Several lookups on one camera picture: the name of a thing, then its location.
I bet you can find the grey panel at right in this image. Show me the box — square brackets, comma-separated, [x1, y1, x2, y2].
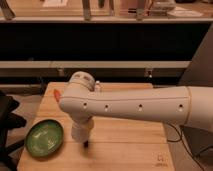
[179, 23, 213, 87]

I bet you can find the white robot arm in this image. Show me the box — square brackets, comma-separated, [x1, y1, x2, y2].
[59, 71, 213, 143]

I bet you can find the metal rail frame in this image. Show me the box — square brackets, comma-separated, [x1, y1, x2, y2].
[0, 61, 190, 77]

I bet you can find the black cable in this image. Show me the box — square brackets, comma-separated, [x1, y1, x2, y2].
[165, 122, 201, 171]

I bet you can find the green bowl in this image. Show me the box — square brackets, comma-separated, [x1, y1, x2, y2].
[25, 119, 64, 157]

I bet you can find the black chair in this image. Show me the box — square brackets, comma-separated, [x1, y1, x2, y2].
[0, 91, 27, 171]

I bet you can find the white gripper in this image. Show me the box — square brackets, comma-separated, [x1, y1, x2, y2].
[71, 119, 94, 148]

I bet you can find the white ceramic cup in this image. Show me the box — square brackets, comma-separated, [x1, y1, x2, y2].
[95, 81, 101, 92]

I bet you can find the orange object behind arm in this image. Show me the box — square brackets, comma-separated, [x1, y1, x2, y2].
[53, 89, 61, 102]

